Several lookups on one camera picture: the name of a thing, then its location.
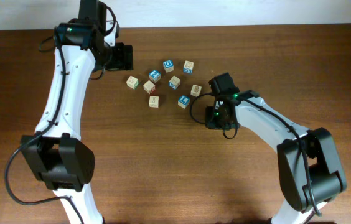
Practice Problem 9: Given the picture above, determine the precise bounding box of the blue D wooden block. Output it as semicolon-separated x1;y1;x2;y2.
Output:
163;60;174;73

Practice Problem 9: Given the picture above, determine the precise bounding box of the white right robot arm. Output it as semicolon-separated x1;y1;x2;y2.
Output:
206;90;347;223

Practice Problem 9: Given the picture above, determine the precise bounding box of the red E wooden block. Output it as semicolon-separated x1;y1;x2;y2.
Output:
143;80;156;94

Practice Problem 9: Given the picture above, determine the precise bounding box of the blue Z wooden block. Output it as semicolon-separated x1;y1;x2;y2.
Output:
149;70;161;83

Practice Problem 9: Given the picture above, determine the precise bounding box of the blue L wooden block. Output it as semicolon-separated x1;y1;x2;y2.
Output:
177;95;190;109

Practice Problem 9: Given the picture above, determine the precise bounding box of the red three wooden block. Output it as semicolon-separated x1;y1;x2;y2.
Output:
149;96;159;108

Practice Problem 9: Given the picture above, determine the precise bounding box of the blue H wooden block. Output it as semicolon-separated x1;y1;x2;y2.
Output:
183;60;194;74

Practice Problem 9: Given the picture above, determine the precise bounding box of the yellow O wooden block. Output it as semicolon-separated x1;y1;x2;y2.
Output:
190;85;202;97

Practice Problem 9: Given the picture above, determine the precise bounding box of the green N wooden block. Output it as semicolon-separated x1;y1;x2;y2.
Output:
126;76;139;90

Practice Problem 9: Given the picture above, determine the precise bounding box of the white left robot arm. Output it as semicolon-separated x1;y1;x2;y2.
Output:
19;0;133;223

